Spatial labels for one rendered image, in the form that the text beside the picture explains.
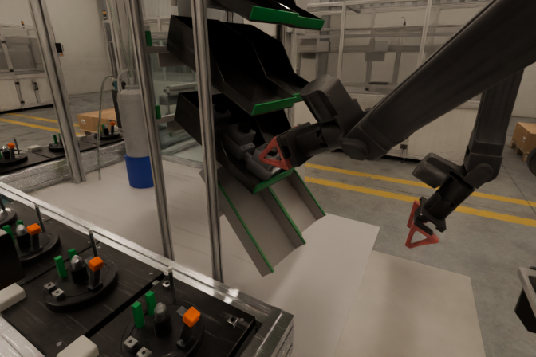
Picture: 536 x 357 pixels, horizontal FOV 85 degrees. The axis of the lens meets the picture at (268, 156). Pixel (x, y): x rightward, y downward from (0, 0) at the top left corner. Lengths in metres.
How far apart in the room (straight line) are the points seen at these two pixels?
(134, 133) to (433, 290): 1.23
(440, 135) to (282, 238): 3.79
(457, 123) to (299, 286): 3.74
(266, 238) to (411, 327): 0.39
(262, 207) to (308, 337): 0.31
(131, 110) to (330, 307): 1.06
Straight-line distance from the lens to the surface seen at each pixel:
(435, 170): 0.79
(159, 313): 0.60
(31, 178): 1.70
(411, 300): 0.91
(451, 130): 4.39
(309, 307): 0.83
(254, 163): 0.63
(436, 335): 0.86
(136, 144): 1.42
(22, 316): 0.81
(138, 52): 0.71
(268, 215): 0.76
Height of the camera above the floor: 1.46
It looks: 20 degrees down
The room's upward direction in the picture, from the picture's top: straight up
